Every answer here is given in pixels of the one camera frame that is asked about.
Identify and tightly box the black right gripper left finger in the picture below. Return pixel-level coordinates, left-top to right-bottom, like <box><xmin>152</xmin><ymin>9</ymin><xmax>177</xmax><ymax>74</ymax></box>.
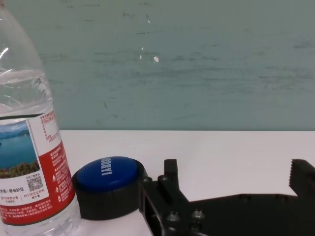
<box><xmin>139</xmin><ymin>159</ymin><xmax>189</xmax><ymax>236</ymax></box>

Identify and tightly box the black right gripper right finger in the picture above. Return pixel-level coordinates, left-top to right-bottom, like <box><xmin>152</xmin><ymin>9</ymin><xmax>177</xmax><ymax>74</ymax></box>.
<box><xmin>287</xmin><ymin>159</ymin><xmax>315</xmax><ymax>197</ymax></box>

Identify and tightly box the blue push button black base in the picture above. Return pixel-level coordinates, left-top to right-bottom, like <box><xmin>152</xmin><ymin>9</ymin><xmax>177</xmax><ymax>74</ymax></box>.
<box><xmin>71</xmin><ymin>155</ymin><xmax>151</xmax><ymax>221</ymax></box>

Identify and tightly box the clear water bottle red cap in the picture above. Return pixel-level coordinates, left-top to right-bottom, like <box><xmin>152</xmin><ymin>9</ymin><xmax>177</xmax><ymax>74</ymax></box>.
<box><xmin>0</xmin><ymin>0</ymin><xmax>82</xmax><ymax>236</ymax></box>

